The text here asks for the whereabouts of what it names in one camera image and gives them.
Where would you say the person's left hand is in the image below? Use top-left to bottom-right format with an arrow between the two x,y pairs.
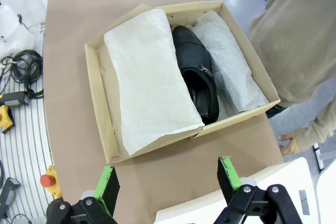
278,132 -> 300,155

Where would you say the slotted aluminium mounting plate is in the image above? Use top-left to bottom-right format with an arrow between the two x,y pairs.
0,23 -> 64,224

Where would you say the person in beige sweater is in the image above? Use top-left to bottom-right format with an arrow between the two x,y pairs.
248,0 -> 336,154

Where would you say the person's dark shoe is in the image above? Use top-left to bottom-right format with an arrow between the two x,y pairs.
266,104 -> 288,119

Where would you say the brown cardboard shoe box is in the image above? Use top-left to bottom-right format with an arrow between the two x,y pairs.
84,0 -> 281,164

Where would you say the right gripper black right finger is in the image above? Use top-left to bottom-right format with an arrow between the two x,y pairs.
215,155 -> 302,224

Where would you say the black leather buckle shoe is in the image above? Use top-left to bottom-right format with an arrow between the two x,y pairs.
172,25 -> 221,125

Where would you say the person's left forearm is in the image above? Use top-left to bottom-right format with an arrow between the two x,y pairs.
295,108 -> 336,154

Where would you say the black grey enabling handle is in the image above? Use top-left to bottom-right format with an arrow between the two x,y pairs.
0,90 -> 29,107

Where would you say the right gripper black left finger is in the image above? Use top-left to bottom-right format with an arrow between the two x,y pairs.
46,165 -> 121,224

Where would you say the white plastic storage bin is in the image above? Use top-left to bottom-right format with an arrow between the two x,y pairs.
154,157 -> 319,224

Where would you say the black cable bundle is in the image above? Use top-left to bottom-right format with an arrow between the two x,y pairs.
0,50 -> 45,99

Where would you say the grey handheld device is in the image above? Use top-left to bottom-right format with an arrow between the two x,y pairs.
0,177 -> 21,213

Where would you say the white tissue wrapping paper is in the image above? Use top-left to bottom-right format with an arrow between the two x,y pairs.
103,8 -> 269,156

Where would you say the yellow emergency stop button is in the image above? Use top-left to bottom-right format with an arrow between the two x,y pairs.
0,104 -> 16,133
40,165 -> 64,199

